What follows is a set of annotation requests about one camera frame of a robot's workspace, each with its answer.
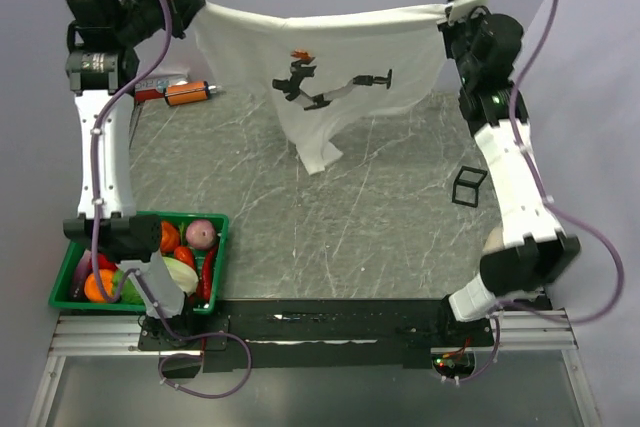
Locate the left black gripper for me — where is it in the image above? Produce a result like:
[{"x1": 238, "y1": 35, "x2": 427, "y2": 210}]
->
[{"x1": 109, "y1": 0, "x2": 203, "y2": 47}]

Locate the white printed t-shirt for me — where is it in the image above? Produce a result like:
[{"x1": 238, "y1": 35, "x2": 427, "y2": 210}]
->
[{"x1": 192, "y1": 3, "x2": 445, "y2": 175}]

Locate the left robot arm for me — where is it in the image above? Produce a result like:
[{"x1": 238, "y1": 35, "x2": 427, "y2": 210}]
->
[{"x1": 63, "y1": 0, "x2": 205, "y2": 349}]

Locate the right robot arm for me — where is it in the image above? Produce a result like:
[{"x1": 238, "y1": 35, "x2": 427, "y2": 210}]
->
[{"x1": 436, "y1": 6, "x2": 581, "y2": 346}]

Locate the red white box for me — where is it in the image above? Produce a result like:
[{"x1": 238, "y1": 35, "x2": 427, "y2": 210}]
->
[{"x1": 134, "y1": 74, "x2": 189, "y2": 103}]

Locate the orange cylinder tube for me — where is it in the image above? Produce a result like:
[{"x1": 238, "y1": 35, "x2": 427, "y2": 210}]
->
[{"x1": 164, "y1": 81, "x2": 219, "y2": 107}]

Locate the white eggplant toy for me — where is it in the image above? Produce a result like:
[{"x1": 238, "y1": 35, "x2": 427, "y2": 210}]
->
[{"x1": 482, "y1": 226, "x2": 505, "y2": 255}]

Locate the orange pumpkin toy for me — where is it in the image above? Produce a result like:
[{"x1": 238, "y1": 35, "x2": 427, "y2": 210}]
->
[{"x1": 160, "y1": 220, "x2": 181, "y2": 254}]

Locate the purple onion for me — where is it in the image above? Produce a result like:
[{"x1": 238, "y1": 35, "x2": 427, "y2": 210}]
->
[{"x1": 185, "y1": 219, "x2": 217, "y2": 250}]

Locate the red chili pepper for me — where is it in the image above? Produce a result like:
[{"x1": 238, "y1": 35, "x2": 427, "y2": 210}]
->
[{"x1": 200, "y1": 245, "x2": 218, "y2": 302}]

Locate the orange carrot slice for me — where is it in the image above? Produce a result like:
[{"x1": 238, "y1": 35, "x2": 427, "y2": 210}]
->
[{"x1": 84, "y1": 269, "x2": 115, "y2": 303}]

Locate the green lettuce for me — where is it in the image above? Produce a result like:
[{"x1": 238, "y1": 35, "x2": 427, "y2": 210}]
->
[{"x1": 111, "y1": 270, "x2": 144, "y2": 306}]

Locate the purple eggplant slice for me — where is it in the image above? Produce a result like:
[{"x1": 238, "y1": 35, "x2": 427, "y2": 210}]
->
[{"x1": 68, "y1": 251, "x2": 92, "y2": 302}]

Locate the green plastic basket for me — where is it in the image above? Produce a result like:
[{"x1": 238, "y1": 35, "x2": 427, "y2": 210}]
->
[{"x1": 49, "y1": 211, "x2": 229, "y2": 315}]

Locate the black wire frame stand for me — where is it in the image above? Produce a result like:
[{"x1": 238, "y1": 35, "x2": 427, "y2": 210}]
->
[{"x1": 451, "y1": 166, "x2": 488, "y2": 208}]

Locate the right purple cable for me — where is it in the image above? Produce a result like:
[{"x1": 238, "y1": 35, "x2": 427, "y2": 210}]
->
[{"x1": 448, "y1": 0, "x2": 626, "y2": 384}]

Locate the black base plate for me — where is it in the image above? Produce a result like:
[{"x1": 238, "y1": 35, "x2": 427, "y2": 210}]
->
[{"x1": 138, "y1": 299, "x2": 544, "y2": 373}]

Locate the aluminium rail frame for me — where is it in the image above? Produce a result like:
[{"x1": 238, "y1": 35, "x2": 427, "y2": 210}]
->
[{"x1": 27, "y1": 310, "x2": 602, "y2": 426}]

